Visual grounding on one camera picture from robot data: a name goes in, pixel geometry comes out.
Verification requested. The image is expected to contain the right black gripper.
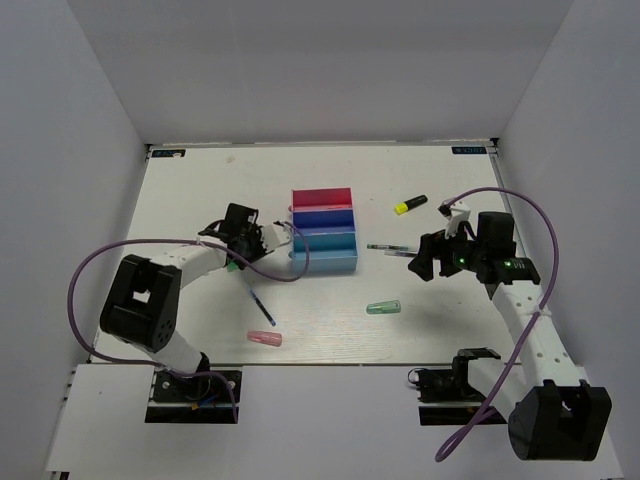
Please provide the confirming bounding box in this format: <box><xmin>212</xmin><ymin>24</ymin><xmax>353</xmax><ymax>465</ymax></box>
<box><xmin>408</xmin><ymin>220</ymin><xmax>487</xmax><ymax>281</ymax></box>

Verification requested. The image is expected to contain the yellow highlighter marker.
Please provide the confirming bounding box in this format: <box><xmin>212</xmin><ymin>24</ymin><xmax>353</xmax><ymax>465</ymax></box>
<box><xmin>394</xmin><ymin>195</ymin><xmax>428</xmax><ymax>215</ymax></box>

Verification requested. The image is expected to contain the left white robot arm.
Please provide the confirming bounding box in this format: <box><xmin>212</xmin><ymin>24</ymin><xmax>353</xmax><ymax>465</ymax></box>
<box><xmin>100</xmin><ymin>203</ymin><xmax>290</xmax><ymax>399</ymax></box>

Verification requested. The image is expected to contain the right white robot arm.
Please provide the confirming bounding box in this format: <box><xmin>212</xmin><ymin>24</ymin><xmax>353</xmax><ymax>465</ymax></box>
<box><xmin>408</xmin><ymin>204</ymin><xmax>612</xmax><ymax>461</ymax></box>

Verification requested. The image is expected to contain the purple pen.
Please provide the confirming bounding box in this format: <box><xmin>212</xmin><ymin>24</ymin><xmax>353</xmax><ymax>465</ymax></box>
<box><xmin>384</xmin><ymin>250</ymin><xmax>417</xmax><ymax>258</ymax></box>

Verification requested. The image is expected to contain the green patterned pen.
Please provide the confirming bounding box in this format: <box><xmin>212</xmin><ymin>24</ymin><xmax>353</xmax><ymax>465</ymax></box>
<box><xmin>366</xmin><ymin>244</ymin><xmax>418</xmax><ymax>252</ymax></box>

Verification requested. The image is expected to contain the dark blue container bin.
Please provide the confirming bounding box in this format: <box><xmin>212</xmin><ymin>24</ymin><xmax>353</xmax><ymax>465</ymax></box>
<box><xmin>291</xmin><ymin>208</ymin><xmax>355</xmax><ymax>235</ymax></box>

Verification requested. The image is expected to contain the blue pen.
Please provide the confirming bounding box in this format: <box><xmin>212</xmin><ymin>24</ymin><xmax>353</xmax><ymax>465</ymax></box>
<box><xmin>248</xmin><ymin>288</ymin><xmax>277</xmax><ymax>327</ymax></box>

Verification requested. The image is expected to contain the light blue container bin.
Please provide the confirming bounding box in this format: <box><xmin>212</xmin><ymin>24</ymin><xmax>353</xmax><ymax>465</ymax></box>
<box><xmin>289</xmin><ymin>227</ymin><xmax>358</xmax><ymax>274</ymax></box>

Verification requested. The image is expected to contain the red container bin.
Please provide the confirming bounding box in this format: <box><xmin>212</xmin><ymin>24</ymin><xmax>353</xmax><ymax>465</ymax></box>
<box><xmin>289</xmin><ymin>187</ymin><xmax>353</xmax><ymax>212</ymax></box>

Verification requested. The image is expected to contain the left blue table label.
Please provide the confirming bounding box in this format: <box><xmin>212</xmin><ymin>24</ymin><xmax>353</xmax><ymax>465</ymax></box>
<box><xmin>151</xmin><ymin>149</ymin><xmax>186</xmax><ymax>158</ymax></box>

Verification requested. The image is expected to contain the blue table label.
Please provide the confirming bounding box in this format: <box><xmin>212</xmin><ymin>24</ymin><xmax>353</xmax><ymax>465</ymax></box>
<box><xmin>451</xmin><ymin>146</ymin><xmax>487</xmax><ymax>155</ymax></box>
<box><xmin>151</xmin><ymin>149</ymin><xmax>186</xmax><ymax>158</ymax></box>

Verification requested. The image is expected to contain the right blue table label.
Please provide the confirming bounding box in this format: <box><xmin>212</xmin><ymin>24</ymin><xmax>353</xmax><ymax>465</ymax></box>
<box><xmin>451</xmin><ymin>146</ymin><xmax>487</xmax><ymax>155</ymax></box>

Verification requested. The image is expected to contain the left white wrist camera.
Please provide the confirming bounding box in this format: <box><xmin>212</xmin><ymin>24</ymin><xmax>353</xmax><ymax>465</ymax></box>
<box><xmin>261</xmin><ymin>223</ymin><xmax>292</xmax><ymax>252</ymax></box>

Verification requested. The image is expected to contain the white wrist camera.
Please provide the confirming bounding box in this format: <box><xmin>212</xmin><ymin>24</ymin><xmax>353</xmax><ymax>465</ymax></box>
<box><xmin>261</xmin><ymin>223</ymin><xmax>292</xmax><ymax>252</ymax></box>
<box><xmin>438</xmin><ymin>200</ymin><xmax>470</xmax><ymax>239</ymax></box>

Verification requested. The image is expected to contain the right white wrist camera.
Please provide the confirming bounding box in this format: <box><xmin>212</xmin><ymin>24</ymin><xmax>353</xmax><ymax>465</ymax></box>
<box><xmin>438</xmin><ymin>200</ymin><xmax>470</xmax><ymax>239</ymax></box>

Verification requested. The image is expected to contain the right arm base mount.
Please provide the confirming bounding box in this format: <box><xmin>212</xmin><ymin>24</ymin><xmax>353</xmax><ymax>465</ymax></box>
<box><xmin>407</xmin><ymin>368</ymin><xmax>485</xmax><ymax>426</ymax></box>

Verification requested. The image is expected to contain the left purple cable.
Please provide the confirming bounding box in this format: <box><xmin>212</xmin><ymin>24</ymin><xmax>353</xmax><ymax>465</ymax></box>
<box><xmin>67</xmin><ymin>222</ymin><xmax>311</xmax><ymax>424</ymax></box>

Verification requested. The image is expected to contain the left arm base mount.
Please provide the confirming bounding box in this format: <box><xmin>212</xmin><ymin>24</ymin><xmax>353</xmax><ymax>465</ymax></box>
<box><xmin>145</xmin><ymin>372</ymin><xmax>235</xmax><ymax>425</ymax></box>

